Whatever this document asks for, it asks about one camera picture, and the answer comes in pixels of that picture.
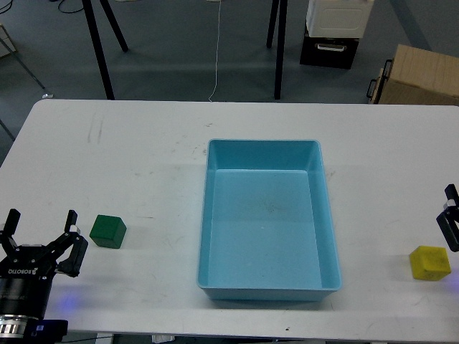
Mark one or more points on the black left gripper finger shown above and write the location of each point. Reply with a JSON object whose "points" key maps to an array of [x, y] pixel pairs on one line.
{"points": [[9, 229], [66, 252]]}

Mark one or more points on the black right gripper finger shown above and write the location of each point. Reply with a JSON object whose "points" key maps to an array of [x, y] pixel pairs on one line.
{"points": [[448, 218]]}

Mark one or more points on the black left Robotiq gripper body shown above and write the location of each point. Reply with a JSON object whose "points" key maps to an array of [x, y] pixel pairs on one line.
{"points": [[26, 279]]}

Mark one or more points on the yellow wooden block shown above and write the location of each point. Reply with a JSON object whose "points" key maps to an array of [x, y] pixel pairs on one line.
{"points": [[429, 263]]}

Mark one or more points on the green wooden block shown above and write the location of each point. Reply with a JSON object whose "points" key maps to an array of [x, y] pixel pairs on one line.
{"points": [[108, 231]]}

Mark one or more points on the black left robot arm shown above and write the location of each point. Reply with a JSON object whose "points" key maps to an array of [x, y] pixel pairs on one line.
{"points": [[20, 329]]}

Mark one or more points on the light blue plastic box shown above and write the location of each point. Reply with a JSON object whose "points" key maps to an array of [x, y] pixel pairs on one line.
{"points": [[267, 229]]}

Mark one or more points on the black storage box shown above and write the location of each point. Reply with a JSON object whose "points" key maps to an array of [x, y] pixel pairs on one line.
{"points": [[334, 52]]}

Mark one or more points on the white appliance on floor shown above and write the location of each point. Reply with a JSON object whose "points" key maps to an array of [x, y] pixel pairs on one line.
{"points": [[338, 19]]}

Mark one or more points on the cardboard box with handles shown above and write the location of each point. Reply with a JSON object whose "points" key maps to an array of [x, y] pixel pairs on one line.
{"points": [[416, 76]]}

